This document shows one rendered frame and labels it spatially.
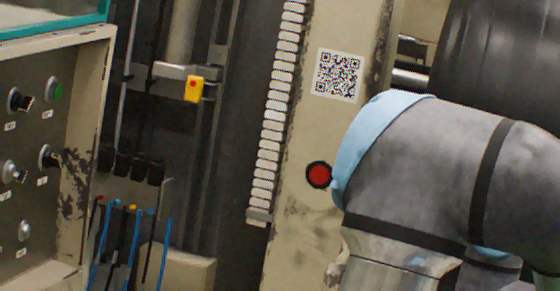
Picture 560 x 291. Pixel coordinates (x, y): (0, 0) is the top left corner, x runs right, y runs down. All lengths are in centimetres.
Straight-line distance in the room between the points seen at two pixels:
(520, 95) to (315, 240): 48
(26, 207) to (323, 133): 53
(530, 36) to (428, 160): 76
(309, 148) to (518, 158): 100
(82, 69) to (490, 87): 58
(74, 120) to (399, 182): 85
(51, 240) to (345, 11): 58
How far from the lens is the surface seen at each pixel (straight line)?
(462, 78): 177
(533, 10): 183
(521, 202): 104
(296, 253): 206
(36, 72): 169
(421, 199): 106
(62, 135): 182
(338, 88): 200
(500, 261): 144
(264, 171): 206
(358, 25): 198
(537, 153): 106
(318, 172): 202
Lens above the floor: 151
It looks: 11 degrees down
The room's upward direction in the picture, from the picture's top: 10 degrees clockwise
